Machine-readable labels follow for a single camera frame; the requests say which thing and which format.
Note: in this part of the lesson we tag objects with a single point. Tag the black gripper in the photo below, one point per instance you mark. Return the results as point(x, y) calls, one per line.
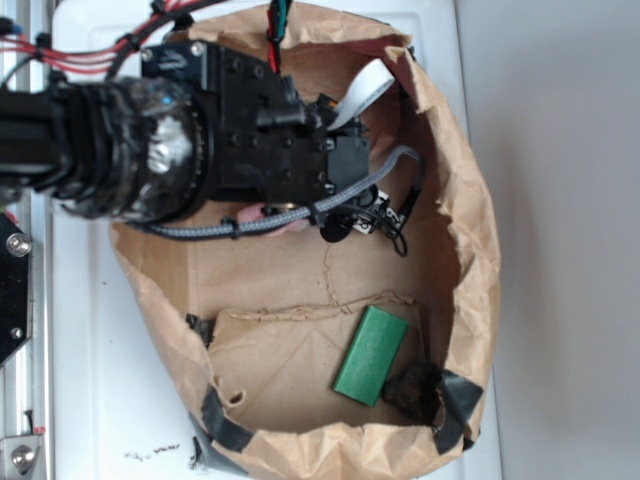
point(262, 142)

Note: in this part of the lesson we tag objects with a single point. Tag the pink plush bunny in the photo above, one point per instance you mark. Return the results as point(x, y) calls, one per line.
point(254, 213)

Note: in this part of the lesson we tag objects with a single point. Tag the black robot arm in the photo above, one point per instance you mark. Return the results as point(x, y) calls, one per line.
point(127, 148)

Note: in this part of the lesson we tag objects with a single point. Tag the brown paper bag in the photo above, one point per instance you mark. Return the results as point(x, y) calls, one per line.
point(253, 331)

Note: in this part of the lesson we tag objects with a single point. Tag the green rectangular block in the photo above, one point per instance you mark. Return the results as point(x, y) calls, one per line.
point(370, 356)

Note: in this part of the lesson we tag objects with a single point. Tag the dark brown lump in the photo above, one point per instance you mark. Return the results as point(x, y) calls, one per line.
point(416, 393)

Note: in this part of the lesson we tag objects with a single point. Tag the black metal bracket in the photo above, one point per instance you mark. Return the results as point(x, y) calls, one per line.
point(16, 308)

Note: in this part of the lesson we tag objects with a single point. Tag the aluminium frame rail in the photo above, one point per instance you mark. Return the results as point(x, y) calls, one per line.
point(26, 380)

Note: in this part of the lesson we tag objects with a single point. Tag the silver corner bracket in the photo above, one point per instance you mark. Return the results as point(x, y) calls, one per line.
point(22, 458)

